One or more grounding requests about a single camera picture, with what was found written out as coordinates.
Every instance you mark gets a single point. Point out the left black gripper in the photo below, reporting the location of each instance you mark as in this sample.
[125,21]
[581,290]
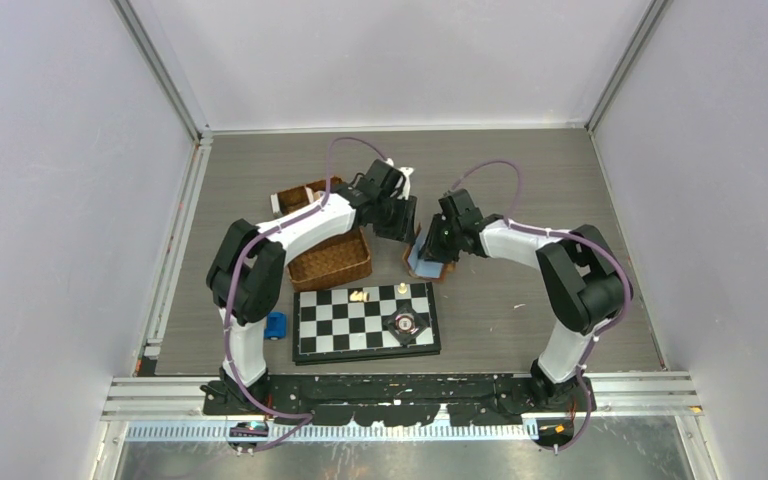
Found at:
[403,229]

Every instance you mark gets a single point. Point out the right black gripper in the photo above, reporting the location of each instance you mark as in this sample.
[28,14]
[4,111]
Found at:
[432,251]

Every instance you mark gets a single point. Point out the brown leather card holder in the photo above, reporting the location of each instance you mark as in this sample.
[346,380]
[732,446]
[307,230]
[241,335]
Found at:
[423,269]

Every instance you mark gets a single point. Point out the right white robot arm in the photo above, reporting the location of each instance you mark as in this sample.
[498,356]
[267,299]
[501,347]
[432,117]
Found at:
[585,284]

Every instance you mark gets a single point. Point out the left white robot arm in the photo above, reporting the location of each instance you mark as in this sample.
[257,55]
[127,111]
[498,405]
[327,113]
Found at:
[247,272]

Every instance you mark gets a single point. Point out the brown woven basket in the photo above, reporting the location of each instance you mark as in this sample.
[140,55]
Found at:
[336,261]

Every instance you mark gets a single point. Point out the black red round object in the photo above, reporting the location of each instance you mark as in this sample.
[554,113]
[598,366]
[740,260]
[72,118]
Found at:
[405,325]

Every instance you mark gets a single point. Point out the fallen cream chess piece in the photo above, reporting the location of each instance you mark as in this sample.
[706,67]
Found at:
[359,296]

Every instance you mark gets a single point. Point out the black white chessboard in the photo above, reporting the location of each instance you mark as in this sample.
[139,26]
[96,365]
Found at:
[328,328]

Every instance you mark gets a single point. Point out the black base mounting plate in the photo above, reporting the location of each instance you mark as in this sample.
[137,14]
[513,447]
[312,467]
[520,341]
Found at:
[395,400]

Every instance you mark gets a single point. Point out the blue yellow toy truck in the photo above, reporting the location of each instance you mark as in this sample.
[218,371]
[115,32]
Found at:
[276,326]

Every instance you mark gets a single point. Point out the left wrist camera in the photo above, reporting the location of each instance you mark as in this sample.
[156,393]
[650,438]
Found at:
[403,186]

